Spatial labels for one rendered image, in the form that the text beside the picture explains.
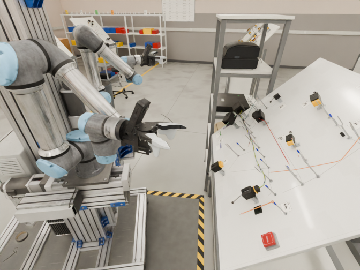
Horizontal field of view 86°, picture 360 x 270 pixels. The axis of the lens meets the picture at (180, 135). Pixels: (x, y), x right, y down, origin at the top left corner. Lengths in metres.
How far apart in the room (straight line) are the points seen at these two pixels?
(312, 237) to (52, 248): 1.89
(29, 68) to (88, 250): 1.55
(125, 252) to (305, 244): 1.39
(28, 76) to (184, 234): 1.84
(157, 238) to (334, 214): 1.60
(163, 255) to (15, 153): 1.44
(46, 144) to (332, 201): 1.14
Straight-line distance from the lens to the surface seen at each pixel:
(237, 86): 4.13
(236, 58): 1.77
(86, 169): 1.10
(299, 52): 8.71
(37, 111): 0.86
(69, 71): 0.86
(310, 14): 8.60
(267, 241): 0.98
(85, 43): 1.38
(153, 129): 0.60
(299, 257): 1.36
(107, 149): 0.73
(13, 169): 1.46
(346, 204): 0.97
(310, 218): 0.98
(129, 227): 2.02
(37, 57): 0.83
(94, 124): 0.68
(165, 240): 2.15
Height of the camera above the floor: 1.89
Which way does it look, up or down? 33 degrees down
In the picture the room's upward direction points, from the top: straight up
